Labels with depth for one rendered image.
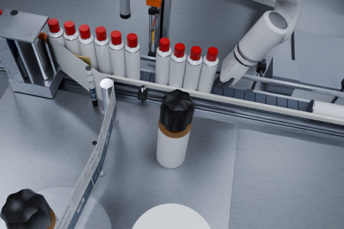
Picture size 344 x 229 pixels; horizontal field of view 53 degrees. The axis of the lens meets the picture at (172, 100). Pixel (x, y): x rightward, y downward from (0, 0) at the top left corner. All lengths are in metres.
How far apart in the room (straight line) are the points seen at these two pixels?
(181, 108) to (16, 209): 0.40
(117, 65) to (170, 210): 0.54
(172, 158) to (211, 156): 0.15
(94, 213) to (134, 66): 0.49
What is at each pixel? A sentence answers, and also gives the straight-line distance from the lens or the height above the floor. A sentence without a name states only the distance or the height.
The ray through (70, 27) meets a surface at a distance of 1.16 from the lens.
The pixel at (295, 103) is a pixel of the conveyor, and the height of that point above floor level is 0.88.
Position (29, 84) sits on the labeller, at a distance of 1.22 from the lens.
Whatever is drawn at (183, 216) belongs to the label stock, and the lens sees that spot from 0.87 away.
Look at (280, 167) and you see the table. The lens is 1.21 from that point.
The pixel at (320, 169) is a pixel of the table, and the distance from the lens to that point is 1.26.
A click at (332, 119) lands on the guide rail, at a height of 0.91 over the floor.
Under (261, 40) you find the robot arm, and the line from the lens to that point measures 1.00.
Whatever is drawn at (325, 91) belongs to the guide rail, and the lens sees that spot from 1.28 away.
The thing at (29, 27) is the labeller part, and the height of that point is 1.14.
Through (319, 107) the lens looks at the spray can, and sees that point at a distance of 1.27.
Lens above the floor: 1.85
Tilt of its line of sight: 53 degrees down
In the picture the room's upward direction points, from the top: 6 degrees clockwise
